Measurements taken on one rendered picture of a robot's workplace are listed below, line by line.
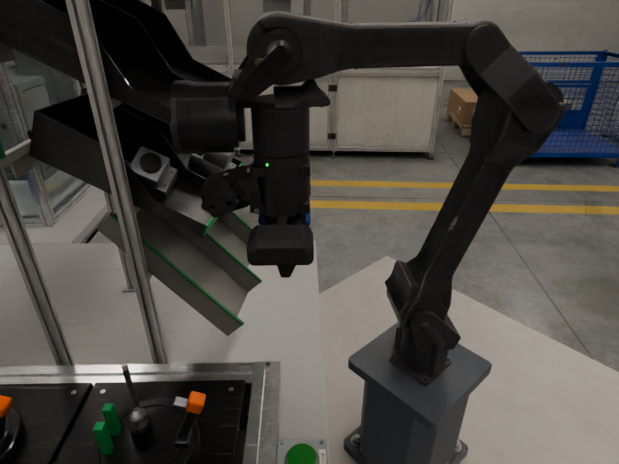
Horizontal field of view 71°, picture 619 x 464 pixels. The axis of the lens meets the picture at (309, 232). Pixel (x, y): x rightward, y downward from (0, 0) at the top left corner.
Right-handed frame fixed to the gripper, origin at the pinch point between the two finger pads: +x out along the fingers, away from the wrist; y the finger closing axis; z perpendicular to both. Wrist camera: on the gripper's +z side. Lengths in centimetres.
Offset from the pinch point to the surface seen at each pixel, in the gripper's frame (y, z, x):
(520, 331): -29, -50, 39
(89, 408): -1.9, 30.1, 28.5
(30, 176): -81, 79, 22
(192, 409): 6.0, 11.8, 19.3
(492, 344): -26, -42, 40
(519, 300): -149, -123, 125
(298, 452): 6.0, -1.3, 28.3
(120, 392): -4.7, 26.6, 28.5
